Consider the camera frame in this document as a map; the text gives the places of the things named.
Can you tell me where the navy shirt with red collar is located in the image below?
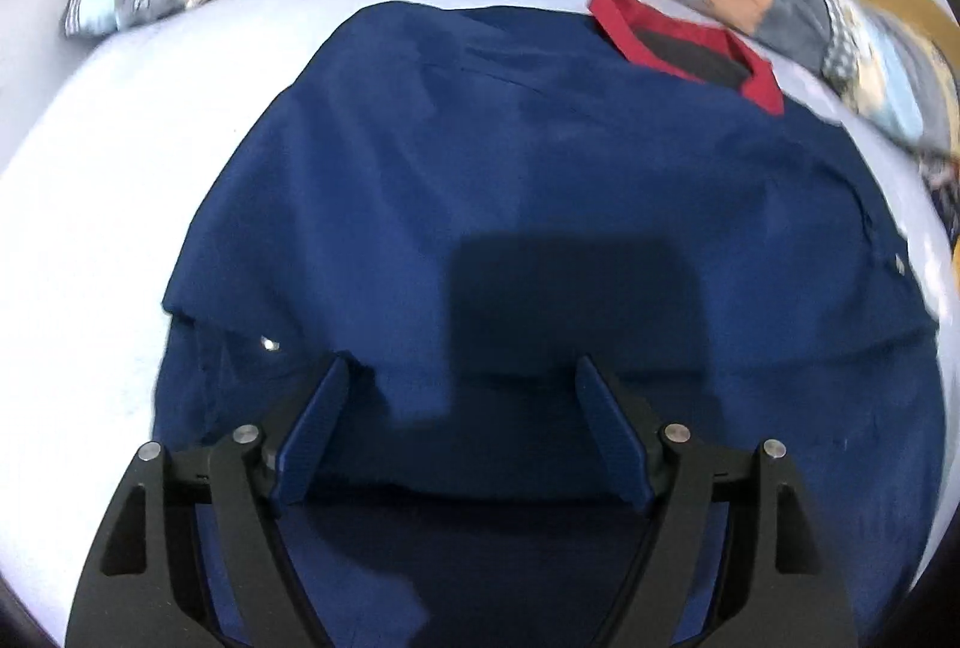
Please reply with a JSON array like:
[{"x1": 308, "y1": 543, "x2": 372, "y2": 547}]
[{"x1": 155, "y1": 3, "x2": 946, "y2": 646}]

